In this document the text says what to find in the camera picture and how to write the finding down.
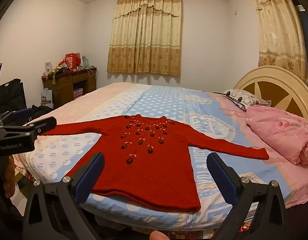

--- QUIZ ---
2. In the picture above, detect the pink quilt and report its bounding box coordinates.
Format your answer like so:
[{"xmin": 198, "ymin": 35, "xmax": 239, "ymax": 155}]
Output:
[{"xmin": 245, "ymin": 106, "xmax": 308, "ymax": 167}]

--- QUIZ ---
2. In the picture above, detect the person's left hand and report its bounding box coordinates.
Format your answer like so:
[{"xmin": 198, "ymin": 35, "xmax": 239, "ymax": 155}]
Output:
[{"xmin": 3, "ymin": 154, "xmax": 17, "ymax": 202}]

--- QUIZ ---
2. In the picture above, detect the red gift box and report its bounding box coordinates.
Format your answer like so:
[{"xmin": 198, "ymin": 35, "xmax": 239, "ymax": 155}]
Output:
[{"xmin": 65, "ymin": 53, "xmax": 81, "ymax": 69}]

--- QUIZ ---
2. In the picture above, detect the brown wooden desk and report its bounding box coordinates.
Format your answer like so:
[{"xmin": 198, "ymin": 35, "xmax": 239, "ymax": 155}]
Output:
[{"xmin": 41, "ymin": 67, "xmax": 97, "ymax": 103}]

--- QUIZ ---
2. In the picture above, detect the patterned pillow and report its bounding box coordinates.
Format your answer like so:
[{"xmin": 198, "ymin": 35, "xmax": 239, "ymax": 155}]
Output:
[{"xmin": 223, "ymin": 89, "xmax": 272, "ymax": 112}]

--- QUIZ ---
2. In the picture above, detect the pink textured bedspread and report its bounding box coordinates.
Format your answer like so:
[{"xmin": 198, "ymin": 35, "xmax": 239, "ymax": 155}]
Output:
[{"xmin": 26, "ymin": 82, "xmax": 147, "ymax": 127}]

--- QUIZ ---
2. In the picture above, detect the beige floral window curtain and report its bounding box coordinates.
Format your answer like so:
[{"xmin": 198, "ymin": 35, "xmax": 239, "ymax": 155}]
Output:
[{"xmin": 107, "ymin": 0, "xmax": 182, "ymax": 77}]

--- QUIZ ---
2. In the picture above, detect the red embroidered knit sweater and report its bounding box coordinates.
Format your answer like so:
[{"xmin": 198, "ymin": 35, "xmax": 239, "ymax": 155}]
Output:
[{"xmin": 38, "ymin": 114, "xmax": 270, "ymax": 212}]

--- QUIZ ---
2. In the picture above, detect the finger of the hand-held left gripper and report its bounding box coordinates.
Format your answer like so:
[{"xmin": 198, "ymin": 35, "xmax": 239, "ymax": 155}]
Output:
[
  {"xmin": 0, "ymin": 108, "xmax": 34, "ymax": 126},
  {"xmin": 0, "ymin": 116, "xmax": 57, "ymax": 137}
]

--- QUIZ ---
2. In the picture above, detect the black bag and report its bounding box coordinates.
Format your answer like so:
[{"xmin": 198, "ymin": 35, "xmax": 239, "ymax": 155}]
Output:
[{"xmin": 0, "ymin": 79, "xmax": 25, "ymax": 117}]

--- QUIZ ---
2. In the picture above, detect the person's right hand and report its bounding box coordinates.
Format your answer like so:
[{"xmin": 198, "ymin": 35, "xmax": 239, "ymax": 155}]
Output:
[{"xmin": 149, "ymin": 231, "xmax": 169, "ymax": 240}]

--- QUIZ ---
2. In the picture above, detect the red floral bed base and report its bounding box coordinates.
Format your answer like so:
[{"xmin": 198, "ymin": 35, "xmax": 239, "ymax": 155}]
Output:
[{"xmin": 14, "ymin": 166, "xmax": 260, "ymax": 240}]

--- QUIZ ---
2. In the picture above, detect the colourful striped cloth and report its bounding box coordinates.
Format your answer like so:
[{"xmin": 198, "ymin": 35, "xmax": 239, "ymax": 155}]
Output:
[{"xmin": 47, "ymin": 65, "xmax": 70, "ymax": 85}]

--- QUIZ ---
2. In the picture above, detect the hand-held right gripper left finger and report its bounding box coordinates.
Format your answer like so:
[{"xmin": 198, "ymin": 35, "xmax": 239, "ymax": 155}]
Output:
[{"xmin": 22, "ymin": 152, "xmax": 105, "ymax": 240}]

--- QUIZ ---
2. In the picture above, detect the blue polka dot bed sheet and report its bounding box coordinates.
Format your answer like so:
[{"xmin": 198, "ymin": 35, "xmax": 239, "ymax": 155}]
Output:
[{"xmin": 12, "ymin": 82, "xmax": 308, "ymax": 230}]

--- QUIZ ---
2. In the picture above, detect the cream bed headboard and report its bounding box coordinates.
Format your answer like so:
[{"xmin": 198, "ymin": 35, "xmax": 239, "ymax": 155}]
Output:
[{"xmin": 233, "ymin": 65, "xmax": 308, "ymax": 124}]

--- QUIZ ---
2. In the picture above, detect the black backpack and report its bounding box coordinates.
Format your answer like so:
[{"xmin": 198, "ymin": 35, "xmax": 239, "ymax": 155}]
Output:
[{"xmin": 31, "ymin": 105, "xmax": 55, "ymax": 123}]

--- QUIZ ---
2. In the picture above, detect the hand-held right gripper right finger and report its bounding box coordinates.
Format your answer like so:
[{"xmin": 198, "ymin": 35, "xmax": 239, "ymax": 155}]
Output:
[{"xmin": 206, "ymin": 152, "xmax": 290, "ymax": 240}]

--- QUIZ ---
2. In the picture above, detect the white paper bag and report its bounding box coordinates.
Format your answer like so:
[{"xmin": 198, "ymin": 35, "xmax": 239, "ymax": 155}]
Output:
[{"xmin": 41, "ymin": 88, "xmax": 54, "ymax": 109}]

